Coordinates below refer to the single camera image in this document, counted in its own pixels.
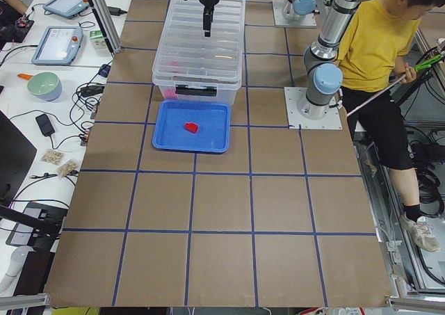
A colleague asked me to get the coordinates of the clear plastic box lid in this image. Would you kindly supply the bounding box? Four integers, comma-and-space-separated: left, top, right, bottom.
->
152, 0, 245, 90

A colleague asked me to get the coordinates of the red block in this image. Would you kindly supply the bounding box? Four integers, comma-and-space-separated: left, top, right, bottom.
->
184, 122, 199, 134

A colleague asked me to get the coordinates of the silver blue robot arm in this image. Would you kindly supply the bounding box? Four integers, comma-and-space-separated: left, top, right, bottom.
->
297, 0, 368, 120

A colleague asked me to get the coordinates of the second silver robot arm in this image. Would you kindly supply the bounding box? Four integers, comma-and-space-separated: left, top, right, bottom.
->
282, 0, 316, 21

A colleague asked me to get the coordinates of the clear plastic storage box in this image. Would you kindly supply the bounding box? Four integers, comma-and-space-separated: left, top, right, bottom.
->
152, 74, 241, 106

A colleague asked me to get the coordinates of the green white carton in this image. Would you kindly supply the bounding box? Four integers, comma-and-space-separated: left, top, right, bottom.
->
88, 30, 107, 49

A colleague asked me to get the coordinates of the blue plastic tray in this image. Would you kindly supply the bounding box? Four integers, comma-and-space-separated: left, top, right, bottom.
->
152, 99, 232, 154

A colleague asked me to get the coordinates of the grey teach pendant tablet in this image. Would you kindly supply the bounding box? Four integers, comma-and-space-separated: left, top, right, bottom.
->
31, 26, 83, 66

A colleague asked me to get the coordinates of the person in yellow shirt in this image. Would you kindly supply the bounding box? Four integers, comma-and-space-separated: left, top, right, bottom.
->
337, 0, 444, 252

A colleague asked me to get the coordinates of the green bowl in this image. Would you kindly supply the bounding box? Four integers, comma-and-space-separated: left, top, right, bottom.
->
27, 72, 62, 102

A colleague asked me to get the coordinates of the toy carrot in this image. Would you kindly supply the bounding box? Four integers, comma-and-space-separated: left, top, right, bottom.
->
17, 73, 33, 81

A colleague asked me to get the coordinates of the black power adapter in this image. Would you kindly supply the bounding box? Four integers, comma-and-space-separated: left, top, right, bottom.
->
35, 113, 55, 137

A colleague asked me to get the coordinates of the snack bag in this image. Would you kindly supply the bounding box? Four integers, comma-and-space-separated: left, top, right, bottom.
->
56, 159, 79, 178
40, 149, 65, 165

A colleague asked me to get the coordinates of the aluminium frame post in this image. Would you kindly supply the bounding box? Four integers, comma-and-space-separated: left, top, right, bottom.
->
88, 0, 122, 54

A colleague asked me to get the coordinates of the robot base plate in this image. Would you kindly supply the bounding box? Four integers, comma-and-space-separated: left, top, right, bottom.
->
284, 87, 342, 130

